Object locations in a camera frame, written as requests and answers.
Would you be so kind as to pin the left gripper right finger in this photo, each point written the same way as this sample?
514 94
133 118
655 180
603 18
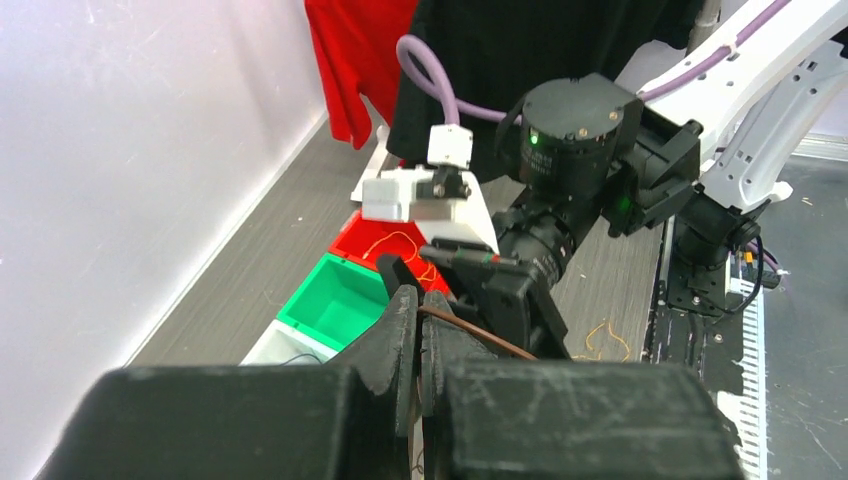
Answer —
498 418

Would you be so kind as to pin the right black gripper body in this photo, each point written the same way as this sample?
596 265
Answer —
508 297

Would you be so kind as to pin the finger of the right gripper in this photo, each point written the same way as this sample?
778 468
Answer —
395 273

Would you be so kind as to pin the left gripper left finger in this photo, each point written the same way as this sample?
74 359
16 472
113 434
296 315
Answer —
348 418

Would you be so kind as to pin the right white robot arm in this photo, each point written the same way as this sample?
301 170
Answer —
589 149

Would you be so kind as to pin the red plastic bin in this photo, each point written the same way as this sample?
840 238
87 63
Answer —
362 241

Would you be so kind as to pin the green plastic bin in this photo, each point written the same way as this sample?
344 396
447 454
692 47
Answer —
336 303

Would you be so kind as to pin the white plastic bin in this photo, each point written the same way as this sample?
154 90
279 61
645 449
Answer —
280 344

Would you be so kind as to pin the red shirt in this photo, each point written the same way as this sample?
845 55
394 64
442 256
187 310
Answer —
354 42

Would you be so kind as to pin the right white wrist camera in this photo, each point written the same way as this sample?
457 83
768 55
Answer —
444 202

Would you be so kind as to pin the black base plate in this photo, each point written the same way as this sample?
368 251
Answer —
778 372

